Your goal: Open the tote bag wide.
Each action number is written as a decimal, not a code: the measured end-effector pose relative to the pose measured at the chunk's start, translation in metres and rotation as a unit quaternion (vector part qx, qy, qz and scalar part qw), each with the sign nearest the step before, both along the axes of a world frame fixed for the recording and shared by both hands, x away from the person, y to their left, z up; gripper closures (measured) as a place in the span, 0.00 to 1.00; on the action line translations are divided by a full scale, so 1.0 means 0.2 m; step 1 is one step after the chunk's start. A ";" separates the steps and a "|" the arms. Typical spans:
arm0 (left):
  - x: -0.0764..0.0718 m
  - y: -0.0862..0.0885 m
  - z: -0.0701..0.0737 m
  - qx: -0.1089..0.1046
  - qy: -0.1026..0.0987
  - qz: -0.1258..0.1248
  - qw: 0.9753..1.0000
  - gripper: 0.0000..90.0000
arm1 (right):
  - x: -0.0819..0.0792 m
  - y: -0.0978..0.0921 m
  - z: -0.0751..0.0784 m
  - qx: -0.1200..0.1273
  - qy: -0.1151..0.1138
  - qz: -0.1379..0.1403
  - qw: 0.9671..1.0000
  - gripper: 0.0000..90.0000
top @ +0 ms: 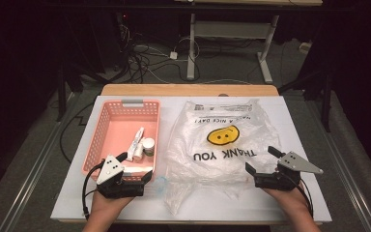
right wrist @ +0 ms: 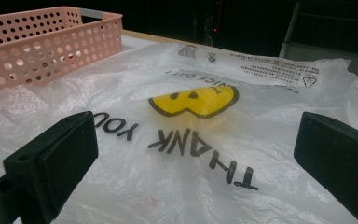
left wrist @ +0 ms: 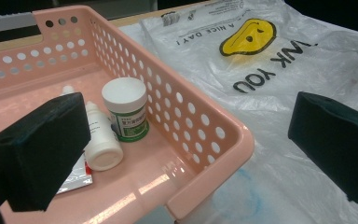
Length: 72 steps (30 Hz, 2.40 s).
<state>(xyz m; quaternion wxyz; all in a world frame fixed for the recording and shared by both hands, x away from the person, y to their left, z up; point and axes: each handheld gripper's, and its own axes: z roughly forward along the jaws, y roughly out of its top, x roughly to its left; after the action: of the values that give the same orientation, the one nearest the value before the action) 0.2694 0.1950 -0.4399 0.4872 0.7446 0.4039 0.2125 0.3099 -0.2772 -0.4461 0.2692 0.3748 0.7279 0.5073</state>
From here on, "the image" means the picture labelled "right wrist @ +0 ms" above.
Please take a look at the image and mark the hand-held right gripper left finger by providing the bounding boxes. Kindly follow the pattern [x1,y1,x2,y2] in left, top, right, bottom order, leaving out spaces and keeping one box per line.
[3,110,100,224]

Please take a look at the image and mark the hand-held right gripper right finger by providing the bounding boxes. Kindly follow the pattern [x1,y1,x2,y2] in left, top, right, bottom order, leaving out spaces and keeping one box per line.
[293,111,358,224]

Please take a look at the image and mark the clear plastic bag yellow smiley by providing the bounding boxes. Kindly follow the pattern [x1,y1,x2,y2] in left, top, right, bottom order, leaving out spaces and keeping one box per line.
[0,41,358,224]

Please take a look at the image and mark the pink perforated plastic basket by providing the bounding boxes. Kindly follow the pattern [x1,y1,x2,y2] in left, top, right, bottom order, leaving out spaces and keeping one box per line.
[0,6,124,97]

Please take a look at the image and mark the desk with white metal frame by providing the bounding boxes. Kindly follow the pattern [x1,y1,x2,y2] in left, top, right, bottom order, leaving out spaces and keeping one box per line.
[279,1,303,60]

